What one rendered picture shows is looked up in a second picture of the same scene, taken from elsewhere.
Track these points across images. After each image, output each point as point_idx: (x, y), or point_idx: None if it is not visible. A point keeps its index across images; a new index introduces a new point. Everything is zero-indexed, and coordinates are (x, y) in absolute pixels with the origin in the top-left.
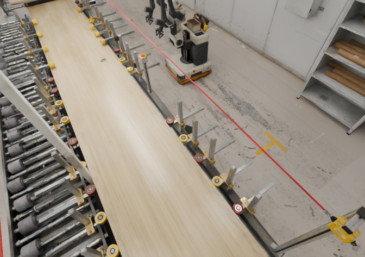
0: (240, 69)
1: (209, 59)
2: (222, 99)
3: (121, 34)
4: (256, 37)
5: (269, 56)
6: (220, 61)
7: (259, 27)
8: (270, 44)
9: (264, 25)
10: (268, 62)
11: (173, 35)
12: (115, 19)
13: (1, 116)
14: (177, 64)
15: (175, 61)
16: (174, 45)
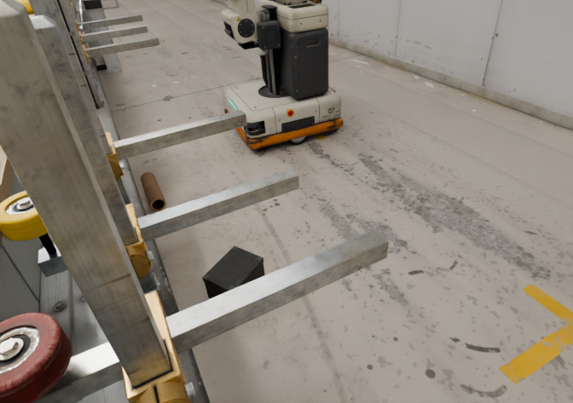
0: (423, 124)
1: (343, 106)
2: (371, 187)
3: None
4: (460, 56)
5: (500, 97)
6: (370, 108)
7: (469, 30)
8: (501, 66)
9: (483, 20)
10: (500, 111)
11: None
12: None
13: None
14: (249, 100)
15: (245, 93)
16: (233, 37)
